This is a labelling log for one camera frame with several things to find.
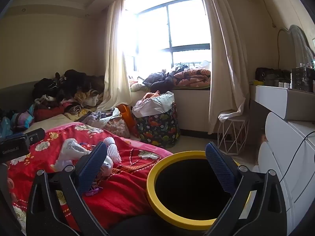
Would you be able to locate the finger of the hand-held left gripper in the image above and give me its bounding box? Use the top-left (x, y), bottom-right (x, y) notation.
top-left (25, 128), bottom-right (46, 149)

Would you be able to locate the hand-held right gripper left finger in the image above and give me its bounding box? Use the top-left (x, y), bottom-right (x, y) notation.
top-left (26, 141), bottom-right (109, 236)

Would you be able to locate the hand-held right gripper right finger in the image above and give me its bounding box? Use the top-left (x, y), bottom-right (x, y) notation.
top-left (204, 141), bottom-right (287, 236)

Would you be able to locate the white foam net bundle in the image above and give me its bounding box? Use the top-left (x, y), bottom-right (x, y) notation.
top-left (58, 138), bottom-right (93, 161)

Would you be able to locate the yellow rimmed black trash bin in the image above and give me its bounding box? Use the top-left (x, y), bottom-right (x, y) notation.
top-left (146, 151), bottom-right (251, 231)

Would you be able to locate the beige bed sheet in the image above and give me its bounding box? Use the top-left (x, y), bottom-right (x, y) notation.
top-left (23, 114), bottom-right (74, 133)

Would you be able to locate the purple plastic item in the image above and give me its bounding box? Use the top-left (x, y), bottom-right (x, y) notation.
top-left (85, 187), bottom-right (102, 197)

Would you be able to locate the red floral blanket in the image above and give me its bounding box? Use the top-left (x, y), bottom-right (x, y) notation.
top-left (7, 122), bottom-right (174, 234)

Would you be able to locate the floral fabric bag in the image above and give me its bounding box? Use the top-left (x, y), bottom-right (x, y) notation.
top-left (103, 118), bottom-right (131, 138)

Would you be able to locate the grey bed headboard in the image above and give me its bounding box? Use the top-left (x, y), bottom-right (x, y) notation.
top-left (0, 80), bottom-right (37, 110)

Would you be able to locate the orange bag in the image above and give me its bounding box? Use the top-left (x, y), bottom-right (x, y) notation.
top-left (116, 104), bottom-right (139, 138)

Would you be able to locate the pile of clothes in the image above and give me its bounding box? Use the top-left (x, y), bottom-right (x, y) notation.
top-left (0, 69), bottom-right (121, 138)

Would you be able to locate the white drawer chest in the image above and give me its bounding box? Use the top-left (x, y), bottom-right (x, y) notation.
top-left (257, 112), bottom-right (315, 236)

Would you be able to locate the dinosaur print laundry basket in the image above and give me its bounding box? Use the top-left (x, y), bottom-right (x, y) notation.
top-left (133, 102), bottom-right (180, 149)

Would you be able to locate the white grey vanity desk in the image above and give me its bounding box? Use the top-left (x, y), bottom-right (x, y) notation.
top-left (250, 84), bottom-right (315, 122)

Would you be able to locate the white plastic bag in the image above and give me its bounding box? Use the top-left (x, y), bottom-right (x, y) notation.
top-left (132, 91), bottom-right (175, 118)

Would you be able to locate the orange patterned quilt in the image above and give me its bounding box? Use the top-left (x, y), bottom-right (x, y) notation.
top-left (172, 69), bottom-right (211, 89)

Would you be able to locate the cream curtain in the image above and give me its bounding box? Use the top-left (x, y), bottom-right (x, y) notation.
top-left (97, 0), bottom-right (132, 111)
top-left (195, 0), bottom-right (250, 134)

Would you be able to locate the black bag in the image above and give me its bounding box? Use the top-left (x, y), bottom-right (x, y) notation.
top-left (255, 67), bottom-right (292, 86)

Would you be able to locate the dark puffer jacket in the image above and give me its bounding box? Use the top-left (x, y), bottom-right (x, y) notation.
top-left (143, 71), bottom-right (176, 92)

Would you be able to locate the clear acrylic organizer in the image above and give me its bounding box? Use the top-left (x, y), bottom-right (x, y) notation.
top-left (290, 66), bottom-right (315, 92)

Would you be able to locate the wavy edged mirror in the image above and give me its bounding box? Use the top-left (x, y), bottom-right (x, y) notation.
top-left (278, 25), bottom-right (315, 67)

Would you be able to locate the white wire stool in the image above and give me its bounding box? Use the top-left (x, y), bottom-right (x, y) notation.
top-left (218, 114), bottom-right (250, 156)

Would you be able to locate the black cable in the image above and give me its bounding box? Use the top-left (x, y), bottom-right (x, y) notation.
top-left (278, 131), bottom-right (315, 182)

